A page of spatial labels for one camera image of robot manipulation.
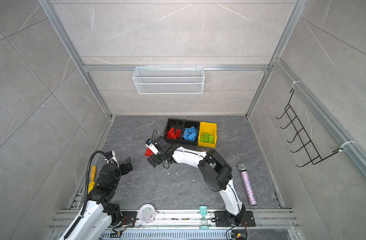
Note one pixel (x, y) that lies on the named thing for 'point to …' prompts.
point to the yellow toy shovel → (93, 169)
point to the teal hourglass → (203, 209)
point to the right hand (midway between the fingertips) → (155, 153)
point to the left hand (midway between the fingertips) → (121, 157)
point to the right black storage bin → (187, 124)
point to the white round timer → (147, 213)
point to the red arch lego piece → (149, 152)
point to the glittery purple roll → (251, 195)
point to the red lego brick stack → (178, 133)
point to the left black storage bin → (177, 124)
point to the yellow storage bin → (207, 134)
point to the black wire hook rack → (303, 134)
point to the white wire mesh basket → (169, 80)
